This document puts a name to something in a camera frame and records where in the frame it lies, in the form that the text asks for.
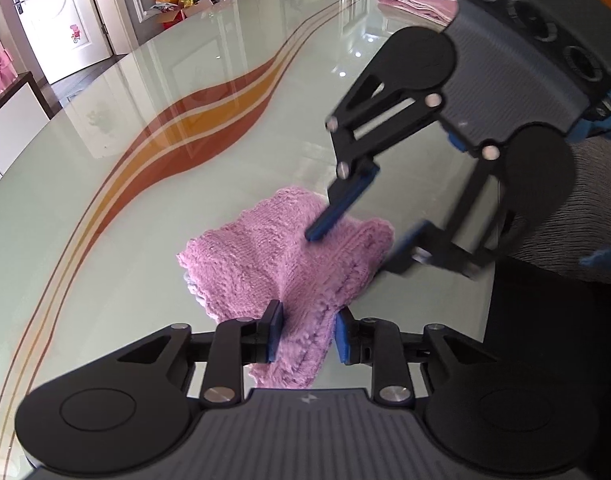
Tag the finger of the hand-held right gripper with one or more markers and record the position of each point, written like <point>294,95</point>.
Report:
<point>410,247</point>
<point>345,195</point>

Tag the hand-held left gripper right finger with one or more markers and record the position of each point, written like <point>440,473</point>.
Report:
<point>343,340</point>

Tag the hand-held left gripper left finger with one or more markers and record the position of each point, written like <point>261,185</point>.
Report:
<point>274,332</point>

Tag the pink towel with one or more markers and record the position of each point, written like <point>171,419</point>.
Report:
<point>265,255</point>
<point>415,2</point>

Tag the folded pink towel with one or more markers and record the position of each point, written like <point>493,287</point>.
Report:
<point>415,2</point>

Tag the grey knitted cloth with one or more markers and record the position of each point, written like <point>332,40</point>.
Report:
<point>595,200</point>

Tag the cardboard box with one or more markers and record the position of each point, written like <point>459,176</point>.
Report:
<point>185,12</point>

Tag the white sideboard cabinet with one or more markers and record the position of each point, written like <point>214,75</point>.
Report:
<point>10,125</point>

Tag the white door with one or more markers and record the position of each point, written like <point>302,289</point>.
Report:
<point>55,20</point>

